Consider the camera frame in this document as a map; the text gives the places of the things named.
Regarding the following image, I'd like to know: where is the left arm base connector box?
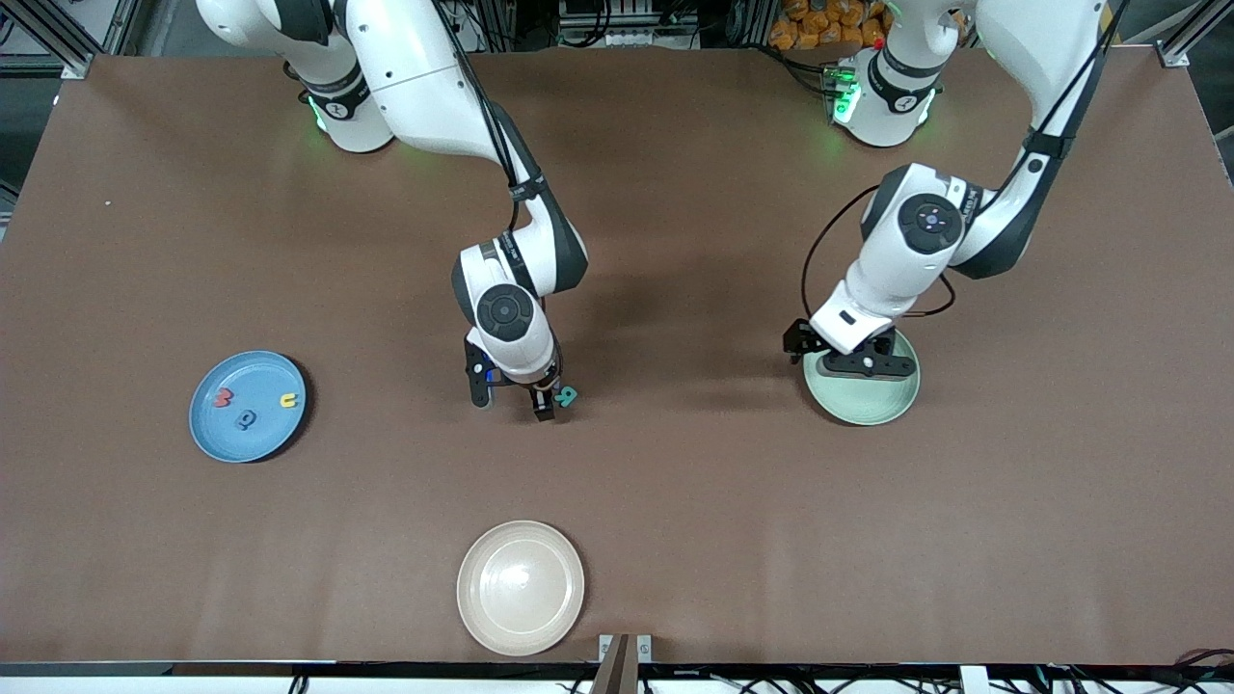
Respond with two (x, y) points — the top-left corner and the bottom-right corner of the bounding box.
(824, 60), (862, 124)

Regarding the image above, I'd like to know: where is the green round plate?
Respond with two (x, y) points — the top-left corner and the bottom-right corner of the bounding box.
(803, 328), (922, 426)

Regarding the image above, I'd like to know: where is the beige round plate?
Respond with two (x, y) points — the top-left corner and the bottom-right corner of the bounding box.
(456, 520), (586, 657)

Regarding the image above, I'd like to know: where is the blue round plate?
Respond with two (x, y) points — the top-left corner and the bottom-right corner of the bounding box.
(189, 350), (308, 464)

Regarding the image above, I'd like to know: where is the pile of orange items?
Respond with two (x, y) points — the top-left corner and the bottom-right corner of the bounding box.
(768, 0), (893, 51)

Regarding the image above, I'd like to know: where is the black equipment rack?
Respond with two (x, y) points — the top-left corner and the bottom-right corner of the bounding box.
(557, 0), (703, 49)

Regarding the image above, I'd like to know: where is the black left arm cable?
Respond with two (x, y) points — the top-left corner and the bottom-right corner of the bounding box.
(800, 0), (1119, 324)

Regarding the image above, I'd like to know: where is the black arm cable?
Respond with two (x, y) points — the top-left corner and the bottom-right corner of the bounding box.
(439, 0), (565, 382)
(800, 0), (1119, 324)

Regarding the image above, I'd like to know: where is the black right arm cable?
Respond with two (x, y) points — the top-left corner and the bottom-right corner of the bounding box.
(439, 0), (565, 382)

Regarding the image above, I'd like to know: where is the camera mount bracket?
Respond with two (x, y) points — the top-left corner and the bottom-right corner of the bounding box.
(590, 633), (655, 694)

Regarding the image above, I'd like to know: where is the aluminium frame profile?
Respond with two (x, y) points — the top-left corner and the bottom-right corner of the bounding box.
(1157, 0), (1234, 70)
(0, 0), (136, 78)

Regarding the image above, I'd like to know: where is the black cable bundle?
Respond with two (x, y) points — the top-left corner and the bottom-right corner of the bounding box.
(1162, 648), (1234, 690)

